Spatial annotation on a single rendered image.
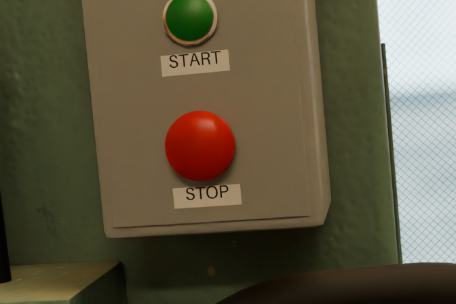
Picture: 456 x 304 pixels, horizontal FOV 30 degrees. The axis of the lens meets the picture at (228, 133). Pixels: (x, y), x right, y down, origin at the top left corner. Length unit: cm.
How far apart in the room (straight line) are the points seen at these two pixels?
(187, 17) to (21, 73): 13
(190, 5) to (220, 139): 6
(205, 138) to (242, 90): 3
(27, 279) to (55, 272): 2
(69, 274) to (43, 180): 6
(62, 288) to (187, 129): 10
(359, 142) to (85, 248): 15
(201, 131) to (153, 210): 4
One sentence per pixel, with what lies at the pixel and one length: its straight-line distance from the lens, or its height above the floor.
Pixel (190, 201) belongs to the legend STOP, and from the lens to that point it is 37.
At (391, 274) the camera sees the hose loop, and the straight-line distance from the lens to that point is 39.
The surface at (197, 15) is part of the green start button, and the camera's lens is 36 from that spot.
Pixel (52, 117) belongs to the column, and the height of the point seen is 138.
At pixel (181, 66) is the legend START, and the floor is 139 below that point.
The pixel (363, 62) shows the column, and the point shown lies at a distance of 42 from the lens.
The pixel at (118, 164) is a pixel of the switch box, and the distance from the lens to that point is 38.
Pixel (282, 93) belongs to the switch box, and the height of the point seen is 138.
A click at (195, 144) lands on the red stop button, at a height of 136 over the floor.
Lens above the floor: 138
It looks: 3 degrees down
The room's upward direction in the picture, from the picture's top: 5 degrees counter-clockwise
